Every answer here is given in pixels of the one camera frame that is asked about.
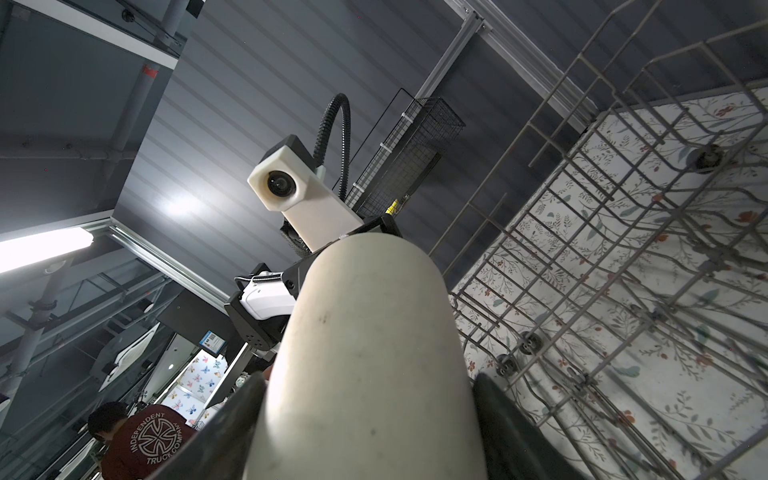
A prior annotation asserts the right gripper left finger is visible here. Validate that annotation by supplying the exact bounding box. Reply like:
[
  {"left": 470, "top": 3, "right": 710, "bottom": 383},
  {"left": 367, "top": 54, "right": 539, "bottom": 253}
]
[{"left": 151, "top": 374, "right": 267, "bottom": 480}]

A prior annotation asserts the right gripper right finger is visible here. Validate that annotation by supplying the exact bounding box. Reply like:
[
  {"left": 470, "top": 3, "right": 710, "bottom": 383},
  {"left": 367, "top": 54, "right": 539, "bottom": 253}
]
[{"left": 472, "top": 373, "right": 583, "bottom": 480}]

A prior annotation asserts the white ceramic mug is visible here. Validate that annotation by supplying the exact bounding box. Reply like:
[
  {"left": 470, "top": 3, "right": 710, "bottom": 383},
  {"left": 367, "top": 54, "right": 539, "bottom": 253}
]
[{"left": 244, "top": 233, "right": 487, "bottom": 479}]

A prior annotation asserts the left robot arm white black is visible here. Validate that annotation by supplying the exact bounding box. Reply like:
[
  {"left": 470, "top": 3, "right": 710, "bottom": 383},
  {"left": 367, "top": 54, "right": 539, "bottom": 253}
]
[{"left": 224, "top": 93, "right": 401, "bottom": 350}]

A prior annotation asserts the person in maroon shirt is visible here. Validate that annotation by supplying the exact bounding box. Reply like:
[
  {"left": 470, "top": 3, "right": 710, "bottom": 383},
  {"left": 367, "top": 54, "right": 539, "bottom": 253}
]
[{"left": 87, "top": 402, "right": 196, "bottom": 480}]

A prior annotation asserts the floral table mat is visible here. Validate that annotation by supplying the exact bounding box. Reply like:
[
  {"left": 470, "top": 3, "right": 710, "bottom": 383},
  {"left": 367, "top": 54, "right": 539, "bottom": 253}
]
[{"left": 451, "top": 88, "right": 767, "bottom": 479}]

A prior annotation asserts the grey wire dish rack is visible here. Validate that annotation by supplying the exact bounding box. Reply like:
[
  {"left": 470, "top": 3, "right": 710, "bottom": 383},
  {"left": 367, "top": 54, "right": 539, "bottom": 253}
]
[{"left": 441, "top": 1, "right": 767, "bottom": 479}]

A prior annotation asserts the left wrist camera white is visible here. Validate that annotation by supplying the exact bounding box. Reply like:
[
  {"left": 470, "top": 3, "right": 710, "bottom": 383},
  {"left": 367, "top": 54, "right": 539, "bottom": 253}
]
[{"left": 247, "top": 135, "right": 363, "bottom": 252}]

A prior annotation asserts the black wire wall basket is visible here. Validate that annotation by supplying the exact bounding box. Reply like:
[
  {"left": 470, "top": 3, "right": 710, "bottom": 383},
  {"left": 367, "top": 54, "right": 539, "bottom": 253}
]
[{"left": 345, "top": 88, "right": 466, "bottom": 218}]

